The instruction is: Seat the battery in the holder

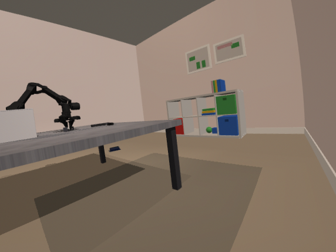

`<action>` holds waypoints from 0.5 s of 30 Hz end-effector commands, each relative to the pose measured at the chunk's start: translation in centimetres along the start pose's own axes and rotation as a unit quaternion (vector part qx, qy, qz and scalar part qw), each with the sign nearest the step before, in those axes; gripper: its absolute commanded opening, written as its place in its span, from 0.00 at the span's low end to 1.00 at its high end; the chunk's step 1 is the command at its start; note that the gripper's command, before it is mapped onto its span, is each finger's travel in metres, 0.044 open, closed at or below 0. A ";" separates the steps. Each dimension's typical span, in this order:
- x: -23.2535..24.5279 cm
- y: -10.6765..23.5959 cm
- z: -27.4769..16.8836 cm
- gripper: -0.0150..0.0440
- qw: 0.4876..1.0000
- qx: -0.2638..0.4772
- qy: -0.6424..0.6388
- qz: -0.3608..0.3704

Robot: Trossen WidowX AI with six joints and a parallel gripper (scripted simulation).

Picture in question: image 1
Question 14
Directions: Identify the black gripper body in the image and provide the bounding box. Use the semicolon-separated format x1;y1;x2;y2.
54;110;80;122

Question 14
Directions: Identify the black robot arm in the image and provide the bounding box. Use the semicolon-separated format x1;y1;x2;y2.
6;82;80;121

